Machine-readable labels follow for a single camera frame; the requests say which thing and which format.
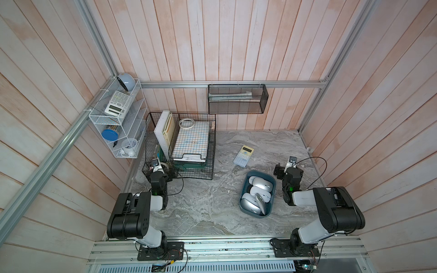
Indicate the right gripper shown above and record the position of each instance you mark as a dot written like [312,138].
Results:
[278,168]

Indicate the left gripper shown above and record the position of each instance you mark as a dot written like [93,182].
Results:
[167,176]

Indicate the white mouse top facing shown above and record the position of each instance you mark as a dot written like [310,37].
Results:
[261,183]

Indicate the white mouse long underside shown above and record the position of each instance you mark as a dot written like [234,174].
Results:
[265,194]

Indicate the white mouse underside up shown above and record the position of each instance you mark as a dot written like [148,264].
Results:
[250,205]

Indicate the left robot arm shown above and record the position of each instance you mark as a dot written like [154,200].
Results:
[130,217]

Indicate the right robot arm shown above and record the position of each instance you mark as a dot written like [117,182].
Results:
[337,211]

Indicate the teal plastic storage box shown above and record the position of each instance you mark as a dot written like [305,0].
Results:
[246,188]

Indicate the green zipper pouch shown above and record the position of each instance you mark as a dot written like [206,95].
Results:
[186,166]

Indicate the yellow blue calculator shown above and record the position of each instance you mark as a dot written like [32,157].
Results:
[243,156]

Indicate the white upright binder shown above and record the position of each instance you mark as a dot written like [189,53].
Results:
[161,133]

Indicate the checkered folio book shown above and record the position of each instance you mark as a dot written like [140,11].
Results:
[192,145]

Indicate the blue lid container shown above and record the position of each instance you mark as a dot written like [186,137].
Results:
[110,133]

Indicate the white tape roll on organizer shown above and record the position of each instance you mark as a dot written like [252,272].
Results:
[186,123]

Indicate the white desk calculator on shelf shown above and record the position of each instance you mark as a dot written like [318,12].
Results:
[118,105]

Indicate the ruler in mesh basket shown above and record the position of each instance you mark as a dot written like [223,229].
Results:
[231,97]

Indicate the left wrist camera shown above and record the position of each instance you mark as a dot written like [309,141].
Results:
[156,166]

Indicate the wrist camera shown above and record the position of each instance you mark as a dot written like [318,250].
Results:
[156,166]
[292,162]

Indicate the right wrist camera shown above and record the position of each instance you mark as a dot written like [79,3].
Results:
[292,162]

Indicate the black wire desk organizer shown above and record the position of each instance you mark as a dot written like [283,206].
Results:
[153,150]

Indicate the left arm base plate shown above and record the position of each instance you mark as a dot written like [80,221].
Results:
[166,251]

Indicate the white wire wall shelf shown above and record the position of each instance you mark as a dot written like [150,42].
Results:
[132,126]

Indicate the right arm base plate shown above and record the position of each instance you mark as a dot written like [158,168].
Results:
[292,248]

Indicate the black mesh wall basket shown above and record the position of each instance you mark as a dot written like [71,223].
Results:
[255,106]

